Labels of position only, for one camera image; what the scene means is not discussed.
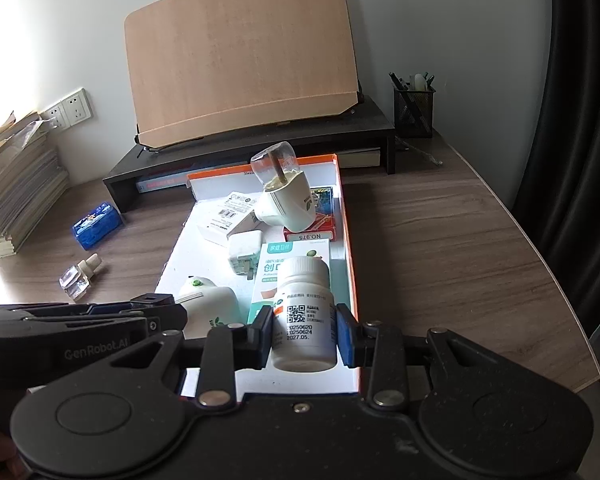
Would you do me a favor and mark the small white barcode box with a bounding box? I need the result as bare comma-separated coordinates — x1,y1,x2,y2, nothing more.
198,190,259,247

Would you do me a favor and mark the white charger plug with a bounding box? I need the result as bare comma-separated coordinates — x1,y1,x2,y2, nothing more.
227,230,264,279

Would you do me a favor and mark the thick book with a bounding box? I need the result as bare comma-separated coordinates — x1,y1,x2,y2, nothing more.
338,147,382,169

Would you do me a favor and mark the blue packet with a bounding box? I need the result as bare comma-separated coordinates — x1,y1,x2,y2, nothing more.
71,200,120,251

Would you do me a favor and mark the thin clear cable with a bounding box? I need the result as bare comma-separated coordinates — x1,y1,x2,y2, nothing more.
396,139,444,167

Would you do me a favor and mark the white pill bottle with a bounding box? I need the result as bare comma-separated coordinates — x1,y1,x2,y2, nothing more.
270,256,339,374

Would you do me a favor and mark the white wall socket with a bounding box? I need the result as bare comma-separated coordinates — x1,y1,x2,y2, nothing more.
39,101,66,133
60,88,92,128

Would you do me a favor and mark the black curtain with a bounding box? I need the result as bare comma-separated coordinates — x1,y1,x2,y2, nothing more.
510,0,600,341

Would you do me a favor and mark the stack of books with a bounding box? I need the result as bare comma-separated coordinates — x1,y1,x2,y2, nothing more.
0,110,71,261

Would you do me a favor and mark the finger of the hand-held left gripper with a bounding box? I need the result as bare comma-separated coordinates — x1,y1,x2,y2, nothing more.
25,305,189,335
0,294,178,317

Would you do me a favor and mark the wooden book stand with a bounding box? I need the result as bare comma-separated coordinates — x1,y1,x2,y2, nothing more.
124,0,362,152

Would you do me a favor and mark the white plug-in vaporizer clear bottle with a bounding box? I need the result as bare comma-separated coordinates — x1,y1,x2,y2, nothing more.
250,142,315,231

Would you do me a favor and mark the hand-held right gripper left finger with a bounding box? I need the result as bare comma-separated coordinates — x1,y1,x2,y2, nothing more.
77,305,276,409

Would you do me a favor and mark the red playing card box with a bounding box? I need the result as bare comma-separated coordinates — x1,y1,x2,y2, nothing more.
283,186,337,243

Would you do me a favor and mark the black mesh pen holder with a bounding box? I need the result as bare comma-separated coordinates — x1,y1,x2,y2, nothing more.
393,85,437,139

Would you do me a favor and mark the adhesive bandage box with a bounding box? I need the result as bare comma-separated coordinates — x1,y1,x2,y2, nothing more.
246,240,332,329

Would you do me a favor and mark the white dome device leaf logo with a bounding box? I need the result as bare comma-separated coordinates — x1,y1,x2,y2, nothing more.
174,277,240,342

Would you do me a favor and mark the white orange cardboard box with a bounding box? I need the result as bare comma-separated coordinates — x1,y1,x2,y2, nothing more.
152,154,366,397

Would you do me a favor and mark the clear refill bottle beige cap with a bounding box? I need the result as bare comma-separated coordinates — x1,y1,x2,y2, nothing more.
58,252,103,303

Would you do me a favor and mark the black monitor riser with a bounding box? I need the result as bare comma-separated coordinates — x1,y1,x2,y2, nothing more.
102,95,397,211

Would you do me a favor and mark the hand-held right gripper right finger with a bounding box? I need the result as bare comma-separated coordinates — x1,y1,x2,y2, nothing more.
334,304,487,409

